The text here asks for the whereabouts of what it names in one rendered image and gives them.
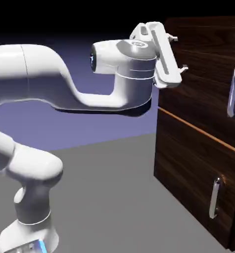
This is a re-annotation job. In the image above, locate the dark wood cabinet door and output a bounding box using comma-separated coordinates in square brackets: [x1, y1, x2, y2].
[158, 18, 235, 153]
[154, 109, 235, 250]

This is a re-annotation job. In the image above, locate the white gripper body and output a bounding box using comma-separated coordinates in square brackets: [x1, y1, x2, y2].
[145, 21, 183, 88]

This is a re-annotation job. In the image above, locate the dark wood cabinet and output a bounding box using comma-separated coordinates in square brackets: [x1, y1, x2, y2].
[154, 16, 235, 252]

